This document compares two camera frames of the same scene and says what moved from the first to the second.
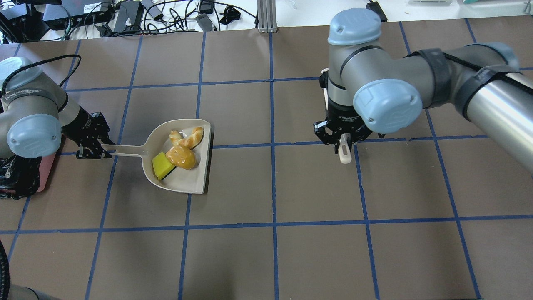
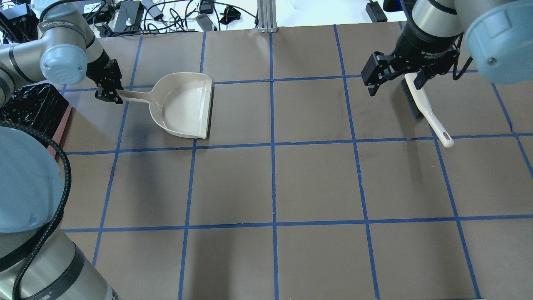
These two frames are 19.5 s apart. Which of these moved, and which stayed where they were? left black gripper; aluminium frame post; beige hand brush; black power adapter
Moved: beige hand brush; left black gripper
Stayed: black power adapter; aluminium frame post
